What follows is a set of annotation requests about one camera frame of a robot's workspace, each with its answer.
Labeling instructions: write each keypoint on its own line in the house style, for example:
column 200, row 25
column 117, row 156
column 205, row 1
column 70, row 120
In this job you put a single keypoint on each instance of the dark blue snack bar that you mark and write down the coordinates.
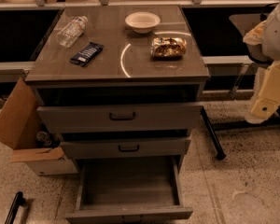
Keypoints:
column 86, row 54

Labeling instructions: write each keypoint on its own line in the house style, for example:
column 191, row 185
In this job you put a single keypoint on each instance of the open cardboard box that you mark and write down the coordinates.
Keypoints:
column 19, row 125

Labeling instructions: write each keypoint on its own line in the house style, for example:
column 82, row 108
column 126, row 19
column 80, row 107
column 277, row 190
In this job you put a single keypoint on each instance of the grey middle drawer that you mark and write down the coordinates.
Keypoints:
column 82, row 150

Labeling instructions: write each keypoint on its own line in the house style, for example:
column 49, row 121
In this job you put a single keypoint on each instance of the white paper bowl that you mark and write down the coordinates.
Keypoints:
column 142, row 22

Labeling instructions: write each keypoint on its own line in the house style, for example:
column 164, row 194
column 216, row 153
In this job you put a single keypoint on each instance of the gold foil snack bag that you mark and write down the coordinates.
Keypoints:
column 168, row 47

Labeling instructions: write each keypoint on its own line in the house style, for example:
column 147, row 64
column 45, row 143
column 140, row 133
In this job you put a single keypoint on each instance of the grey drawer cabinet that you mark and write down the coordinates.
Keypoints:
column 123, row 73

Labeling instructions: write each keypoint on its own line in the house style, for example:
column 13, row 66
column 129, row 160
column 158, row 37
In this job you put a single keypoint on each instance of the black cabinet leg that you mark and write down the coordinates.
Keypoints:
column 220, row 153

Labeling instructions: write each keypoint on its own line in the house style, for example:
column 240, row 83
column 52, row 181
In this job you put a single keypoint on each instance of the black side table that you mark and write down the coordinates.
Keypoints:
column 242, row 25

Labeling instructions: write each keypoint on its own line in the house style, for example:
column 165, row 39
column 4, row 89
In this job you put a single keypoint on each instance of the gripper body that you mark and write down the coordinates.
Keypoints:
column 277, row 36

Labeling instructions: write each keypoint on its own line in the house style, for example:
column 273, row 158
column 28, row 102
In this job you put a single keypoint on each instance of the black bar on floor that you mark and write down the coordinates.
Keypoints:
column 17, row 202

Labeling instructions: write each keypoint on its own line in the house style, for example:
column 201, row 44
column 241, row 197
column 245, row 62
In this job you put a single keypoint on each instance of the grey drawer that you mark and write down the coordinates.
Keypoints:
column 119, row 118
column 82, row 150
column 139, row 190

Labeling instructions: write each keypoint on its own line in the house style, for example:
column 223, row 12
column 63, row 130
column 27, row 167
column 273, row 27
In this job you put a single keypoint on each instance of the clear plastic water bottle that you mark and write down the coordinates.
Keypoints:
column 72, row 31

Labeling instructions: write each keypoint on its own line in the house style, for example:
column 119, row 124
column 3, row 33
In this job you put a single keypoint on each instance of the grey top drawer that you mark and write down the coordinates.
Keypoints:
column 119, row 118

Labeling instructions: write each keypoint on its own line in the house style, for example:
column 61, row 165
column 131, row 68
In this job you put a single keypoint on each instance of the grey bottom drawer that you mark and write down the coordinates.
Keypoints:
column 139, row 190

